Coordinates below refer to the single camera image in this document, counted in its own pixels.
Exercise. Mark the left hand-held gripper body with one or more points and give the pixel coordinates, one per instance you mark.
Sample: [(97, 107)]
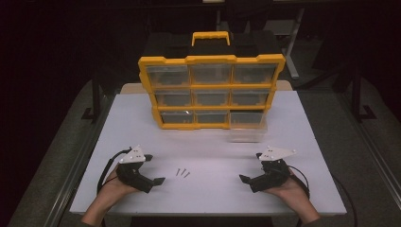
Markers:
[(132, 175)]

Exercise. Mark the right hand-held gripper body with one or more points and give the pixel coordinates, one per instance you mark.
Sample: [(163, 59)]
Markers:
[(271, 176)]

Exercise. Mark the clear plastic screw drawer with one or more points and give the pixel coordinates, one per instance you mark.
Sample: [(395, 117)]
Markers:
[(247, 135)]

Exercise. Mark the person's right hand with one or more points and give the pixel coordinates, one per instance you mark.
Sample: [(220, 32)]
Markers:
[(290, 190)]

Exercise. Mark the person's left hand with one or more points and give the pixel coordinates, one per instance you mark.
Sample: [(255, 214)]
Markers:
[(110, 186)]

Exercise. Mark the black metal stand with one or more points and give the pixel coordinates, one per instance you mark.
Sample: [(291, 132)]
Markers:
[(357, 101), (95, 101)]

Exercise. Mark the grid of clear drawers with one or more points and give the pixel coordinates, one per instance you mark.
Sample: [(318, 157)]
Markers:
[(168, 75)]

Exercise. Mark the yellow black storage organizer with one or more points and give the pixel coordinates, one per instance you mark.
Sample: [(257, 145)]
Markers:
[(211, 59)]

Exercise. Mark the white desk leg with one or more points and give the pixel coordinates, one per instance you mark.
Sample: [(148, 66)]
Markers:
[(293, 47)]

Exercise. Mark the aluminium frame rail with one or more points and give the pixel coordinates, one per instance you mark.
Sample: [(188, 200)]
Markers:
[(375, 151), (75, 170)]

